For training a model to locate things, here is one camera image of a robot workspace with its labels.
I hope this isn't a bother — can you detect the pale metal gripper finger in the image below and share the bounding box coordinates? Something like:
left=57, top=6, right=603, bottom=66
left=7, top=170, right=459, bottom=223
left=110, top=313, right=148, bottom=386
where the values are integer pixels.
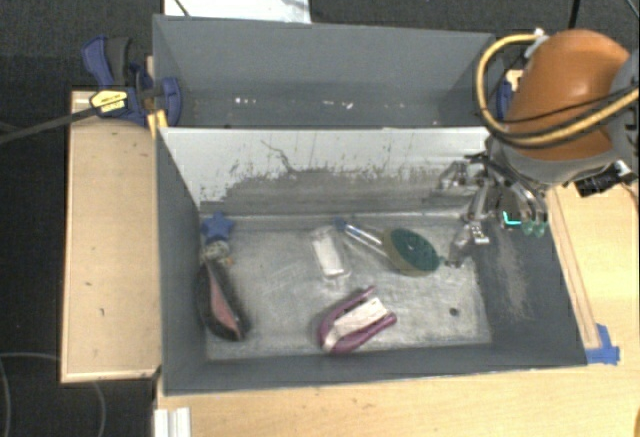
left=445, top=221, right=492, bottom=270
left=437, top=159, right=474, bottom=192

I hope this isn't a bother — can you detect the green and tan round scrubber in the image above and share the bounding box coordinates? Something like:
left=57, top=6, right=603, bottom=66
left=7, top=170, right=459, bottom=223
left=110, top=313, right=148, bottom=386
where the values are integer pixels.
left=381, top=227, right=444, bottom=278

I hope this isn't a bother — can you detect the clear tube with blue cap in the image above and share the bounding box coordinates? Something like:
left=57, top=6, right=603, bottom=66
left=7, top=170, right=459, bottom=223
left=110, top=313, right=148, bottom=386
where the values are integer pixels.
left=332, top=217, right=385, bottom=249

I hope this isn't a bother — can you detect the clear plastic bottle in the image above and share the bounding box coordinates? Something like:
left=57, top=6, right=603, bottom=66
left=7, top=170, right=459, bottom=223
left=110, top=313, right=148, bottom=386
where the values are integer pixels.
left=308, top=224, right=352, bottom=284

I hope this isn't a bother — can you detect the grey metal bin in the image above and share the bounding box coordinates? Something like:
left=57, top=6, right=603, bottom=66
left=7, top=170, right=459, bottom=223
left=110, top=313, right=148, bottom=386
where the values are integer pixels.
left=151, top=13, right=589, bottom=397

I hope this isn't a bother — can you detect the blue star-shaped toy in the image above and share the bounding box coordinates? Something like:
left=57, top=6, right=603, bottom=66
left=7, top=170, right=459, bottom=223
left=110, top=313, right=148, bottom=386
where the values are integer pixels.
left=199, top=210, right=237, bottom=246

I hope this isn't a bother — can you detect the grey-brown fuzzy lump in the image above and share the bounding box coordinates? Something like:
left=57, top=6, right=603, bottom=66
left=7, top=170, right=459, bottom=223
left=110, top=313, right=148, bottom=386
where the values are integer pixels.
left=201, top=242, right=235, bottom=269

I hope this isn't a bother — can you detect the pale wood board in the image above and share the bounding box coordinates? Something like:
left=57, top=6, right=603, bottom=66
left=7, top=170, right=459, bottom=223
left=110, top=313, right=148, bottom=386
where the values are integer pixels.
left=59, top=89, right=164, bottom=384

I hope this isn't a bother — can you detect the black cylinder on white bracket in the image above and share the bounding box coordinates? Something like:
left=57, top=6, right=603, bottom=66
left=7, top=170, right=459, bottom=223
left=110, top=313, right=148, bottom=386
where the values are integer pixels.
left=573, top=159, right=633, bottom=199

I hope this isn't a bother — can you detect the purple and white handled tool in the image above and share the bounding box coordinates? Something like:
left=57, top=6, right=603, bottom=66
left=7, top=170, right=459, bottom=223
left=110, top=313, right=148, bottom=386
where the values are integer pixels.
left=316, top=285, right=399, bottom=356

